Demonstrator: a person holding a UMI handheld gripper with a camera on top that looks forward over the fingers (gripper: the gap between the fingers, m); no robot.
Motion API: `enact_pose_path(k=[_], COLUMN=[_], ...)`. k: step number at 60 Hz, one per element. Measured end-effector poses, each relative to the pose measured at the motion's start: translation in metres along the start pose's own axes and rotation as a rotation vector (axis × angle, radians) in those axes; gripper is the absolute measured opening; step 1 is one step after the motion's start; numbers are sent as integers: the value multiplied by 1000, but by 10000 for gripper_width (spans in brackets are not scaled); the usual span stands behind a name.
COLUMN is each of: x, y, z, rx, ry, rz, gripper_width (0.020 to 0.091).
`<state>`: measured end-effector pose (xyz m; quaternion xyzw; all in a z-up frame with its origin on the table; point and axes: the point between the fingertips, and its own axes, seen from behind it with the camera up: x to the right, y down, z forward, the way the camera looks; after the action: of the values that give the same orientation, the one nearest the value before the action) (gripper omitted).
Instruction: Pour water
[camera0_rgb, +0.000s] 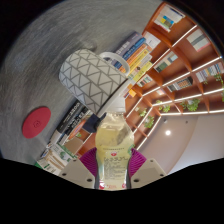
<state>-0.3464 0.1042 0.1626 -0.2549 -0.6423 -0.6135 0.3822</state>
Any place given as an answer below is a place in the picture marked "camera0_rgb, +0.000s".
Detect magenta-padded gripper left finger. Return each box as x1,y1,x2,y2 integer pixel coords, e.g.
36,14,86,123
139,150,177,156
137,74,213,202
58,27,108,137
58,147,100,190

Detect white mug with grey pattern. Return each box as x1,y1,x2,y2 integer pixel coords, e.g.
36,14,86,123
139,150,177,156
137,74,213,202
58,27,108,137
58,48,132,116

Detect tall green white carton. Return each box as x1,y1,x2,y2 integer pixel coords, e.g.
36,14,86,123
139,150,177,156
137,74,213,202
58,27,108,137
39,143,78,176

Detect stack of dark books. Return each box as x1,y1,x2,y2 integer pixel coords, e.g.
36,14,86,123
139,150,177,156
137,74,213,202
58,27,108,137
49,101,98,148

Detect brown wooden shelf unit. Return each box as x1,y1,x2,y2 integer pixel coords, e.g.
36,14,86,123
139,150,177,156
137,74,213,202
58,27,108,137
123,1,224,151

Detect tan chair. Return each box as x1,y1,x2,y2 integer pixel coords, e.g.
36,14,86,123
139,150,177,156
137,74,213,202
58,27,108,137
64,135,84,155

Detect flat round red coaster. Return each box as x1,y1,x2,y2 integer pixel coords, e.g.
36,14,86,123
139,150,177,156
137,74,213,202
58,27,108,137
21,106,52,140

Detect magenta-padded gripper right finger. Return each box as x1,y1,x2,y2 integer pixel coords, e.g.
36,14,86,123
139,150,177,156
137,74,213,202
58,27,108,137
128,147,168,190

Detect dark office chair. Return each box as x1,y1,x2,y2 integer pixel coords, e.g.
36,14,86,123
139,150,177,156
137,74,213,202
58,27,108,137
82,113,102,134

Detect clear bottle with yellow drink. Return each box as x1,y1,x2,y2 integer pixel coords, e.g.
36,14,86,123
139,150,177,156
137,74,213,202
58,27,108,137
94,93,136,192

